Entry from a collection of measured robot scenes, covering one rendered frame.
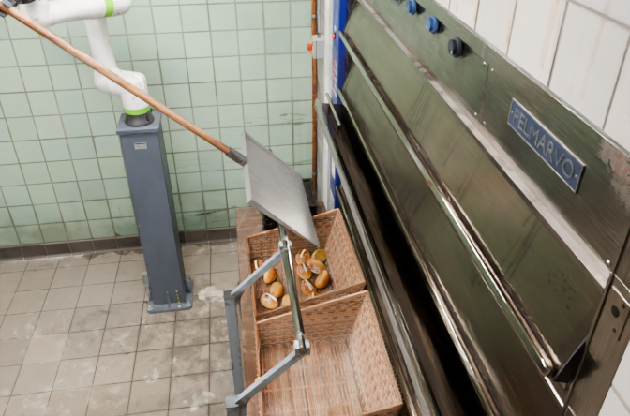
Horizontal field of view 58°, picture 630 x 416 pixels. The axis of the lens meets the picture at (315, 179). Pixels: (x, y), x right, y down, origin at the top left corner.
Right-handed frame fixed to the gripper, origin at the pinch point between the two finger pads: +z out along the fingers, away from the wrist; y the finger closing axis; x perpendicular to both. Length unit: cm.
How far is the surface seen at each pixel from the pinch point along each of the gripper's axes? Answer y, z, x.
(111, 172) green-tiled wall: 109, -122, -84
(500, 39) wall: -93, 103, -80
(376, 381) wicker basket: 16, 69, -167
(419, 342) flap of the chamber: -32, 111, -119
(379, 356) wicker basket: 9, 64, -164
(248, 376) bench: 58, 47, -142
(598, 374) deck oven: -67, 152, -102
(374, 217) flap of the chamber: -33, 59, -121
